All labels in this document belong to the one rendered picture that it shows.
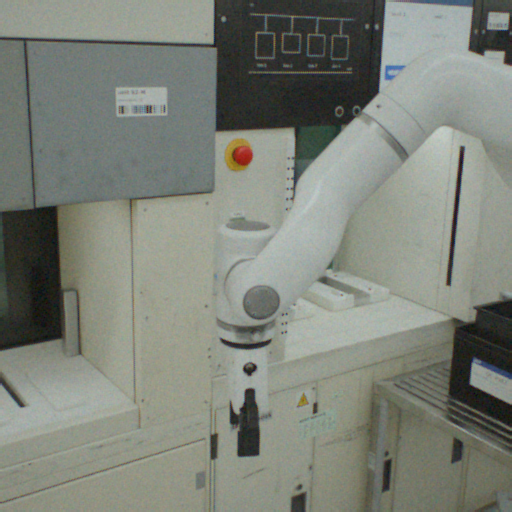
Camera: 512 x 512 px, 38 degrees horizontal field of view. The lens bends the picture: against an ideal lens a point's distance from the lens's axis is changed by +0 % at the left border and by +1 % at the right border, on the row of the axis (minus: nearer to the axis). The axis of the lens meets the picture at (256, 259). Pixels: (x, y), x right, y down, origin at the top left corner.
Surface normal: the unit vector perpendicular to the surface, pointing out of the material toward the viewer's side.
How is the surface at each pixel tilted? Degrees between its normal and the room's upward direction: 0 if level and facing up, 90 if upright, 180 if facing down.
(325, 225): 59
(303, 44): 90
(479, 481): 90
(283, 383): 90
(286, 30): 90
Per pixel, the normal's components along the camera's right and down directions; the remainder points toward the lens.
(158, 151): 0.57, 0.24
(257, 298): 0.04, 0.20
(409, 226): -0.82, 0.14
